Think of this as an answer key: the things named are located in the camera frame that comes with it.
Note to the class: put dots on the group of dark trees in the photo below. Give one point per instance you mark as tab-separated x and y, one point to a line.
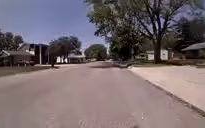
3	41

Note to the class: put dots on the pale concrete driveway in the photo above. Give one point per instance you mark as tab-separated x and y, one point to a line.
183	83

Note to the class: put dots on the dense dark green tree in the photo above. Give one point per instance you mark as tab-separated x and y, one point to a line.
125	50

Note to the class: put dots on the dark building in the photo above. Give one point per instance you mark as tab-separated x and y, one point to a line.
43	53

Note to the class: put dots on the broad dark tree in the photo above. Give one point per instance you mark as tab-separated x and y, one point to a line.
65	45

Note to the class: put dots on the big spreading tree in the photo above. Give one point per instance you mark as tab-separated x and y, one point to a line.
157	46

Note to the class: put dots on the low house with grey roof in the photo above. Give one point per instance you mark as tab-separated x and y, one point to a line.
200	46

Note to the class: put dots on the grass lawn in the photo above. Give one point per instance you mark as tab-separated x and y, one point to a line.
186	62

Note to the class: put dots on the dark tree behind house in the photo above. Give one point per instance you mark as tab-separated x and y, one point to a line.
193	31

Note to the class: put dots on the small white shed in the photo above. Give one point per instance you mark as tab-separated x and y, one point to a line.
164	55

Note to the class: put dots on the brown house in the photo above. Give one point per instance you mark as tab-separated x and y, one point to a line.
15	56

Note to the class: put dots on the round green tree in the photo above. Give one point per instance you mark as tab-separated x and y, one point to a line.
96	51

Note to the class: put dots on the grey asphalt road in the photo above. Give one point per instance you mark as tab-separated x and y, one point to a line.
90	96

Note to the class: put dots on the dry grass strip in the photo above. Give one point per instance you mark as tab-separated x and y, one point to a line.
10	71

